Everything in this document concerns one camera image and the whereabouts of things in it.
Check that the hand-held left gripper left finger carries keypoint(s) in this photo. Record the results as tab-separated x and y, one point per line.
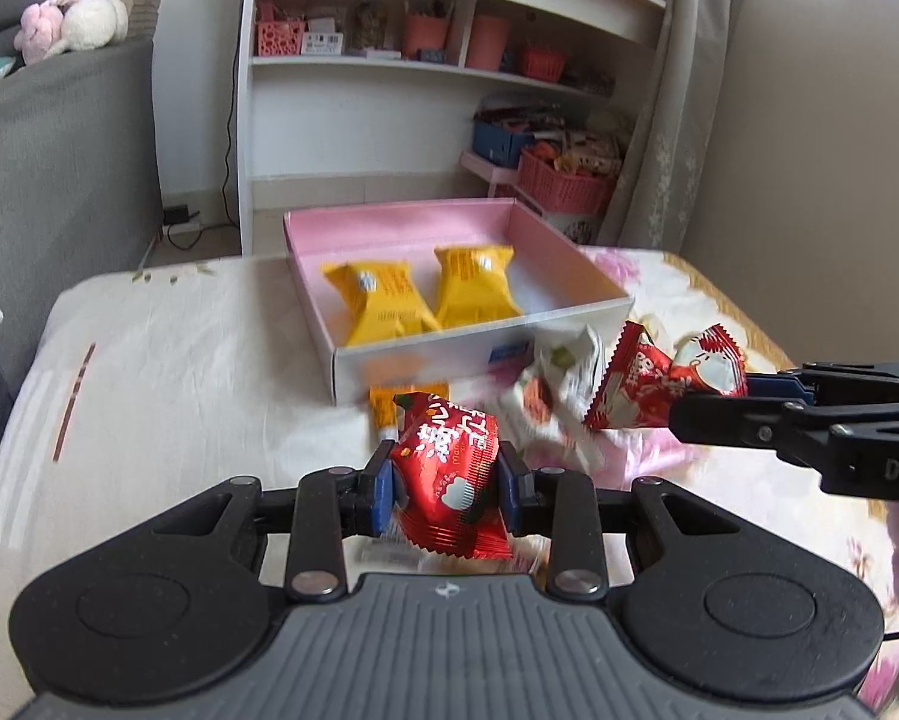
378	491

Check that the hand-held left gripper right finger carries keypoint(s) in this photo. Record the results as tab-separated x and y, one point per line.
513	495

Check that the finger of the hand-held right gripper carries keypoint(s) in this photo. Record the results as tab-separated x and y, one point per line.
726	420
790	388

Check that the red snack packet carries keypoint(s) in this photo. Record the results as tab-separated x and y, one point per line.
442	465
644	382

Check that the white pecan snack packet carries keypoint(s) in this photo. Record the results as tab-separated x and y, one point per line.
565	360
543	409

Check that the pink cardboard box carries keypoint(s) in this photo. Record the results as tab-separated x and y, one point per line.
389	232

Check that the orange snack packet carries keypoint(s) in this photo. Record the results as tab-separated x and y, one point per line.
389	405

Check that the yellow snack packet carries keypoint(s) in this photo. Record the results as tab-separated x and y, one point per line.
382	300
475	285

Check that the white patterned box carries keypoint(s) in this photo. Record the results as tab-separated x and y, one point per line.
569	226

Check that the large pink basket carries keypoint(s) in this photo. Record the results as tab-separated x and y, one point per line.
562	187

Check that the pile of packets in basket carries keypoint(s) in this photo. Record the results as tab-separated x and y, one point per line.
580	154

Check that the beige patterned curtain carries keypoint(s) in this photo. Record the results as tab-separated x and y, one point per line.
666	90

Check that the pink low shelf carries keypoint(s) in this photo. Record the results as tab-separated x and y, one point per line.
487	165

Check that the blue storage box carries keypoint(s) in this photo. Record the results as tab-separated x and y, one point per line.
498	146

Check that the pile of packets in blue box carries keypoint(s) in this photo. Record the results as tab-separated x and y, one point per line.
520	114

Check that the white bookshelf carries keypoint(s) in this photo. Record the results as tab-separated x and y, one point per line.
359	120

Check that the small red basket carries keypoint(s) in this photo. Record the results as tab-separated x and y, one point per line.
543	64

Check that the pink pot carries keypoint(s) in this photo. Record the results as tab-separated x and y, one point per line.
424	34
488	43

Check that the white labelled box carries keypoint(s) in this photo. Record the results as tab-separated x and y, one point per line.
322	43

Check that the grey sofa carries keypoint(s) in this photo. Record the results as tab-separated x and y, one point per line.
52	165

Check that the clear jar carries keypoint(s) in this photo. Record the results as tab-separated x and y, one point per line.
370	28

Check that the small pink perforated basket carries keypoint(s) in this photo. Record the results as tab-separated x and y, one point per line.
279	37

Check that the pink white plush toy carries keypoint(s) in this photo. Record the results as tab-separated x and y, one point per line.
82	26

